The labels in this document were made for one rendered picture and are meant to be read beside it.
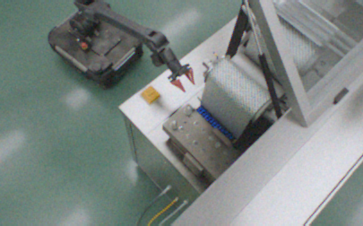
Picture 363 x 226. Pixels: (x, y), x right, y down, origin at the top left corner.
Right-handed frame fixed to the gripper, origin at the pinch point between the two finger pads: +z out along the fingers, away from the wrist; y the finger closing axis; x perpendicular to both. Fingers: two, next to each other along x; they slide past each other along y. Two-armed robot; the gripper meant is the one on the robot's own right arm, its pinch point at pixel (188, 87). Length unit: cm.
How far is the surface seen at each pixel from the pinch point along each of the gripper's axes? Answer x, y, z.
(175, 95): -18.5, 0.4, 2.7
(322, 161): 61, 6, 30
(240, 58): 19.4, -17.9, 0.5
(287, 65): 78, 14, -6
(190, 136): 4.3, 14.6, 16.7
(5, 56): -174, 42, -81
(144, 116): -19.5, 19.3, 1.3
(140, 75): -129, -28, -7
